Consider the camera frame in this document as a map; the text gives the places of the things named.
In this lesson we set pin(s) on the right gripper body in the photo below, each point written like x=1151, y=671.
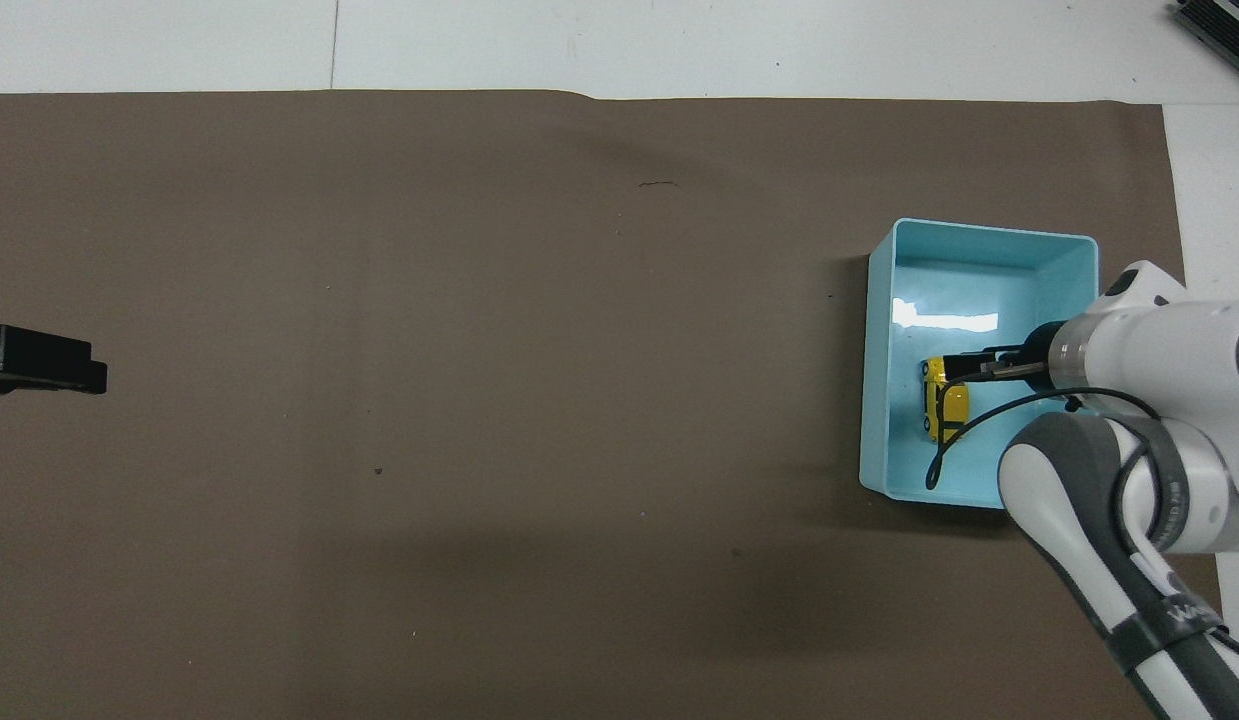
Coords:
x=1039, y=355

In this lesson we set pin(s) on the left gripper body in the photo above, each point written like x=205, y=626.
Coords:
x=24, y=358

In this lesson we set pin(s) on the yellow toy beetle car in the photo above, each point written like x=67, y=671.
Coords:
x=951, y=405

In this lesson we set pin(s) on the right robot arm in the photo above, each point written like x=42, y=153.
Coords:
x=1169, y=350

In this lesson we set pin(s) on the light blue plastic bin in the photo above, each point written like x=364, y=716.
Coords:
x=899, y=400

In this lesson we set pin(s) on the black stand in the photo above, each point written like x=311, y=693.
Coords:
x=1219, y=22

